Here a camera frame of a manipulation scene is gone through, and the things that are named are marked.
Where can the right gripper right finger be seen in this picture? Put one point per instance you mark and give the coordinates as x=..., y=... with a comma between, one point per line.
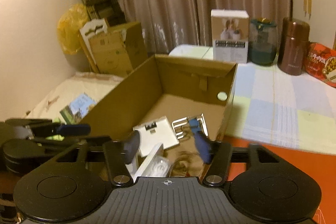
x=217, y=154

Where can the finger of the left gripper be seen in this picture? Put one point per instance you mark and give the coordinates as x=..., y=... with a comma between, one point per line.
x=68, y=129
x=69, y=141

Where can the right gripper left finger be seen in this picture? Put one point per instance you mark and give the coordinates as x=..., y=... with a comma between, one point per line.
x=117, y=155

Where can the red Doraemon plush toy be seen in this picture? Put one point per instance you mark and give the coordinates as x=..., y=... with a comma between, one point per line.
x=187, y=164

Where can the white wall plate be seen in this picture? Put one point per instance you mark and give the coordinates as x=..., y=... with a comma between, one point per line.
x=154, y=132

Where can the white remote control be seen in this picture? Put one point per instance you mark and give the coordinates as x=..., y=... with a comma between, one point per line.
x=154, y=165

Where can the metal wire rack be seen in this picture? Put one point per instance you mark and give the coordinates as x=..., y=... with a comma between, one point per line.
x=183, y=127

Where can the milk carton box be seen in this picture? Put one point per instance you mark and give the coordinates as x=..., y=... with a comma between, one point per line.
x=77, y=109

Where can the brown cardboard box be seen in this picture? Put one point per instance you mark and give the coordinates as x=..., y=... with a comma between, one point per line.
x=170, y=87

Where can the stacked cardboard boxes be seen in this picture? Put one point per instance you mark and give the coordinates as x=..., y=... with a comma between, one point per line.
x=120, y=50

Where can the pastel checked tablecloth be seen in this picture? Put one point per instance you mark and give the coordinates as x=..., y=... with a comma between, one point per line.
x=273, y=107

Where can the yellow plastic bag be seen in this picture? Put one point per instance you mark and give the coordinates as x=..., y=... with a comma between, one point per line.
x=68, y=28

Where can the white ornate wooden board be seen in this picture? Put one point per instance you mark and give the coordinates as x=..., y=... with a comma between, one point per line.
x=88, y=32

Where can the white product box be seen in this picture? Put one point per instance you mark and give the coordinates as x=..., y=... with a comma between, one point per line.
x=230, y=31

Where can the dark green glass jar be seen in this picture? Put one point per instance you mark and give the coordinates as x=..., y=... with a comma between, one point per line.
x=262, y=41

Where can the red instant meal package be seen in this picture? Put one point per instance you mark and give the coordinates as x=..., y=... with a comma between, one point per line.
x=320, y=63

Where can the brown thermos flask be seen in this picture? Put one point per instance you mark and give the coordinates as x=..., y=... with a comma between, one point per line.
x=294, y=43

